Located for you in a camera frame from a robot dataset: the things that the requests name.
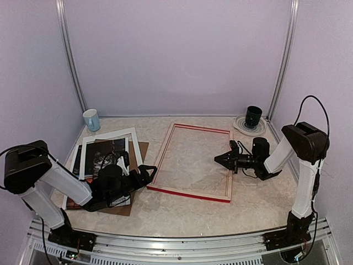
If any red wooden picture frame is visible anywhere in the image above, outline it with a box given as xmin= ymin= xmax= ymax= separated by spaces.
xmin=147 ymin=123 xmax=233 ymax=203

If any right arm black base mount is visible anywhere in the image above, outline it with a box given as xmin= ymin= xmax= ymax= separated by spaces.
xmin=263 ymin=229 xmax=311 ymax=251

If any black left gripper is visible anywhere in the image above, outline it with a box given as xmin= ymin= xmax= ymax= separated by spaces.
xmin=106 ymin=165 xmax=157 ymax=204

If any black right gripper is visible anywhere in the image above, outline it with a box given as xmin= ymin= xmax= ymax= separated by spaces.
xmin=215 ymin=146 xmax=259 ymax=173

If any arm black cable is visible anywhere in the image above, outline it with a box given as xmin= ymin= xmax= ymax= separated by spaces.
xmin=293 ymin=95 xmax=331 ymax=139
xmin=0 ymin=145 xmax=92 ymax=191

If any aluminium corner post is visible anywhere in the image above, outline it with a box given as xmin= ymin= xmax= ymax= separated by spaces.
xmin=266 ymin=0 xmax=299 ymax=123
xmin=55 ymin=0 xmax=88 ymax=113

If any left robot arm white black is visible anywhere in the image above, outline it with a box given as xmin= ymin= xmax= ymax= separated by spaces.
xmin=1 ymin=140 xmax=157 ymax=246

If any white patterned plate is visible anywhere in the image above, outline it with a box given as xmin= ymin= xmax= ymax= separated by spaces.
xmin=233 ymin=114 xmax=267 ymax=137

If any light blue mug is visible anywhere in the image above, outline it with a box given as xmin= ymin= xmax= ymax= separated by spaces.
xmin=83 ymin=109 xmax=100 ymax=132

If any white mat board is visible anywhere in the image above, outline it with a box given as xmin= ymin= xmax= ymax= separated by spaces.
xmin=68 ymin=128 xmax=143 ymax=212

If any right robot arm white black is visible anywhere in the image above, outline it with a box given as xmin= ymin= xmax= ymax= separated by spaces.
xmin=214 ymin=122 xmax=330 ymax=250

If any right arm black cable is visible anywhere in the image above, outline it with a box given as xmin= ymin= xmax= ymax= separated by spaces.
xmin=293 ymin=95 xmax=331 ymax=139

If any aluminium front rail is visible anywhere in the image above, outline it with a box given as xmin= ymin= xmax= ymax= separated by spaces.
xmin=20 ymin=218 xmax=339 ymax=265

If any left aluminium corner post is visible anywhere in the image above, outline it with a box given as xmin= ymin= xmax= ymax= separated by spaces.
xmin=55 ymin=0 xmax=88 ymax=113

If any right aluminium corner post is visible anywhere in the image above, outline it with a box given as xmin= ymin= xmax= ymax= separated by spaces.
xmin=266 ymin=0 xmax=299 ymax=123

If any cat photo print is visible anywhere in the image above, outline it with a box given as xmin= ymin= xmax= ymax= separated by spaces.
xmin=84 ymin=139 xmax=126 ymax=177

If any dark green cup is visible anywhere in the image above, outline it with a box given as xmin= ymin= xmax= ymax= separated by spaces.
xmin=245 ymin=105 xmax=263 ymax=129

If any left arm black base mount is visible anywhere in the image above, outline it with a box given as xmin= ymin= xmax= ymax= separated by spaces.
xmin=48 ymin=230 xmax=97 ymax=252

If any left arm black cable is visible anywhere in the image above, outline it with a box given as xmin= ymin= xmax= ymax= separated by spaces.
xmin=0 ymin=145 xmax=92 ymax=191

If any brown backing cardboard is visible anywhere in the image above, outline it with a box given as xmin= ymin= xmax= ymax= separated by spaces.
xmin=66 ymin=141 xmax=150 ymax=218

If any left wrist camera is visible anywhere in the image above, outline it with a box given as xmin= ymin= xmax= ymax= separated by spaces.
xmin=120 ymin=151 xmax=130 ymax=167

